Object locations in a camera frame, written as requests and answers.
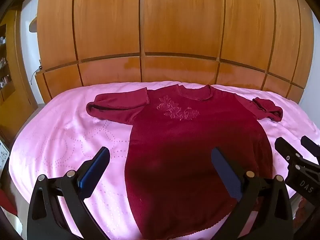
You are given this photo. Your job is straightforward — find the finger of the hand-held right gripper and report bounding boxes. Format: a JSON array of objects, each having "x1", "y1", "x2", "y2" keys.
[
  {"x1": 301, "y1": 135, "x2": 320, "y2": 158},
  {"x1": 274, "y1": 137, "x2": 320, "y2": 173}
]

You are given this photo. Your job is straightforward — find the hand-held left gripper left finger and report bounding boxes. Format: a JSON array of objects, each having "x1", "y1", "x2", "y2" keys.
[{"x1": 26, "y1": 146, "x2": 111, "y2": 240}]

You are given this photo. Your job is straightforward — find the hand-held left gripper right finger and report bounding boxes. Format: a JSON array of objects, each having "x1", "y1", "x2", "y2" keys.
[{"x1": 211, "y1": 147, "x2": 293, "y2": 240}]

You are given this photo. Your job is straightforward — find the dark red embroidered sweater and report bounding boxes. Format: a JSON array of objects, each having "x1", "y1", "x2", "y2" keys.
[{"x1": 86, "y1": 84, "x2": 283, "y2": 240}]

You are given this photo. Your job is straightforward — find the wooden clothes hanger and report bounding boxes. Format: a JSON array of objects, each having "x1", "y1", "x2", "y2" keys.
[{"x1": 28, "y1": 0, "x2": 42, "y2": 33}]

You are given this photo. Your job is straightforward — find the pink dotted bedspread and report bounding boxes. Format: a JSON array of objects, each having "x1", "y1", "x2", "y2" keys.
[{"x1": 4, "y1": 81, "x2": 320, "y2": 240}]

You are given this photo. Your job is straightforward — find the white patterned box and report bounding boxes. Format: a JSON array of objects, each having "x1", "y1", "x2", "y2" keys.
[{"x1": 0, "y1": 140, "x2": 11, "y2": 168}]

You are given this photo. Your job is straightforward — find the red cloth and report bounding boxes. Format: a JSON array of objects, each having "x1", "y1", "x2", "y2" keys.
[{"x1": 0, "y1": 189, "x2": 18, "y2": 216}]

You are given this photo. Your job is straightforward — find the wooden shelf unit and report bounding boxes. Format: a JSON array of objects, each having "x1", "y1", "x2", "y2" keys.
[{"x1": 0, "y1": 9, "x2": 38, "y2": 146}]

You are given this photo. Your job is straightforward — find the row of small bottles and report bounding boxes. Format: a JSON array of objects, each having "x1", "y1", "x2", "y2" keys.
[{"x1": 0, "y1": 36, "x2": 12, "y2": 88}]

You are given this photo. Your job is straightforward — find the wooden wardrobe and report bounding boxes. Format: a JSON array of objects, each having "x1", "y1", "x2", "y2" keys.
[{"x1": 35, "y1": 0, "x2": 314, "y2": 104}]

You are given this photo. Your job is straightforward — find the thin dark cable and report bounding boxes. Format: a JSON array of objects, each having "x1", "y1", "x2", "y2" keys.
[{"x1": 29, "y1": 59, "x2": 43, "y2": 86}]

